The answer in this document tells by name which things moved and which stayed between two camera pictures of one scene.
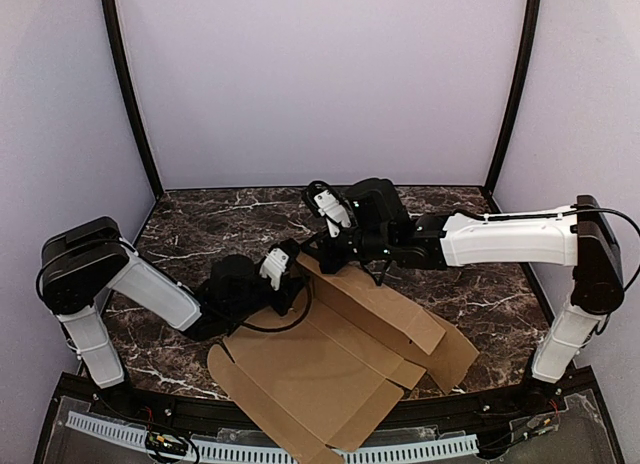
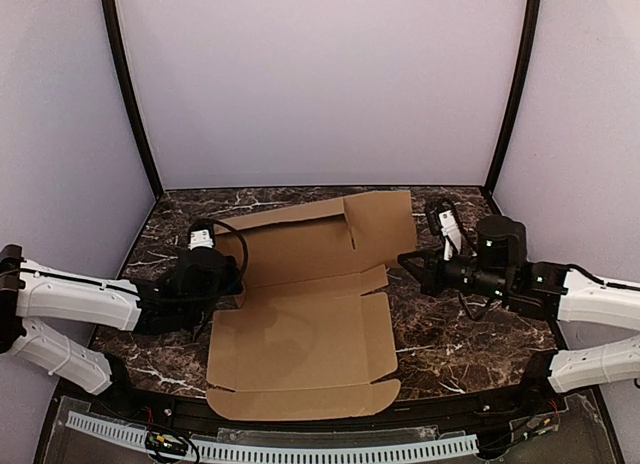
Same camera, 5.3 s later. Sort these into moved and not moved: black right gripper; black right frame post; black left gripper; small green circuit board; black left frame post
Moved: black right gripper; black left gripper
Not moved: small green circuit board; black left frame post; black right frame post
